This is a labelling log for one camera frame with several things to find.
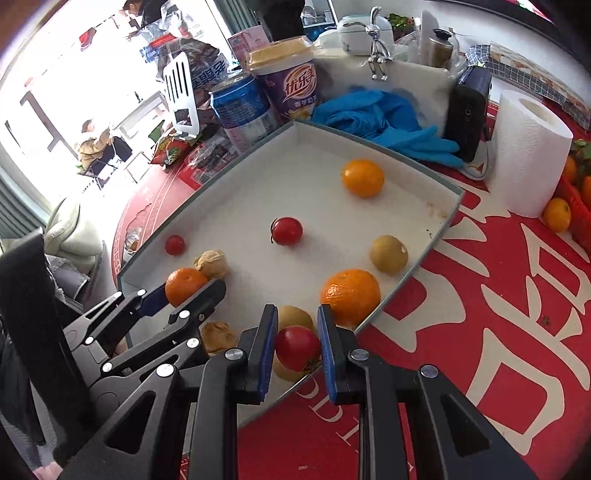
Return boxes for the white kettle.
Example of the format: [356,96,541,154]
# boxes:
[336,14,395,54]

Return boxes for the pile of leafy tangerines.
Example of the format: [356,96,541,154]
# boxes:
[561,138,591,208]

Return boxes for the large smooth orange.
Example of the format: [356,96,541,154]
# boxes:
[342,158,385,198]

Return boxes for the silver figurine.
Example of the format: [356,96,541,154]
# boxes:
[365,6,394,82]

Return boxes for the grey curtain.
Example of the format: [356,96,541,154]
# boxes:
[0,161,51,241]

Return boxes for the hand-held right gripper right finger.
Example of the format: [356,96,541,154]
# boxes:
[318,304,539,480]

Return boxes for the large bumpy tangerine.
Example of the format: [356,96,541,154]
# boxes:
[320,268,382,329]

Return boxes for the green potted plant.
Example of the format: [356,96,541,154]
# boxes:
[385,13,421,35]

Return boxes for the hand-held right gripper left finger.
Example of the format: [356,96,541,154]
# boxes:
[53,304,280,480]

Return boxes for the blue rubber gloves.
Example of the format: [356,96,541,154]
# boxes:
[311,90,465,169]

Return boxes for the red printed table mat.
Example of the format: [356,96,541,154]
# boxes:
[111,92,591,480]

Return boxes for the tan walnut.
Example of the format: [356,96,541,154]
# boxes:
[201,320,241,357]
[194,249,228,281]

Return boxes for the green red snack packet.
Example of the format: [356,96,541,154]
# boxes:
[150,134,199,169]

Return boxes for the purple drink cup yellow lid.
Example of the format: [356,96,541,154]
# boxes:
[245,38,322,126]

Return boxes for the black folding chair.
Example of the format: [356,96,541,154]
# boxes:
[88,136,134,190]

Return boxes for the pink milk carton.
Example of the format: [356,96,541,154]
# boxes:
[228,27,271,72]

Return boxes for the red tomato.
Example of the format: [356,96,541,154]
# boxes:
[270,217,304,247]
[276,325,322,373]

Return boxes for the white slotted spatula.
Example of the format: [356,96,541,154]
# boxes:
[163,52,201,141]

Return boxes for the small smooth orange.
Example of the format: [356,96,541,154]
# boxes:
[542,198,572,234]

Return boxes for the white paper towel roll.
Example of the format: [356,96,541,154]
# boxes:
[485,89,574,219]

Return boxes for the cream padded jacket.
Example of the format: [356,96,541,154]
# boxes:
[44,196,107,273]

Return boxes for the dark snack bag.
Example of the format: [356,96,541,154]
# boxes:
[157,37,227,112]

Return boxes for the brown pump bottle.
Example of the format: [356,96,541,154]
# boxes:
[425,28,460,68]

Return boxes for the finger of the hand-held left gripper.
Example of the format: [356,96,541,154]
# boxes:
[90,279,228,393]
[60,282,169,358]

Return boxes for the blue drink can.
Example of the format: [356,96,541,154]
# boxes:
[209,74,281,155]

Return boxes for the grey tray white inside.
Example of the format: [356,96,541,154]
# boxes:
[115,120,465,430]

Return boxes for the brown kiwi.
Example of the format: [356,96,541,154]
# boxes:
[272,305,315,383]
[369,234,409,275]

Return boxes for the white glossy container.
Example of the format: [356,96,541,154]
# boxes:
[314,46,455,139]

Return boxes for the small tangerine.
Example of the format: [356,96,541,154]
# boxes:
[165,268,209,308]

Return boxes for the black electronic device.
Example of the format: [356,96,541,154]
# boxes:
[443,67,497,181]

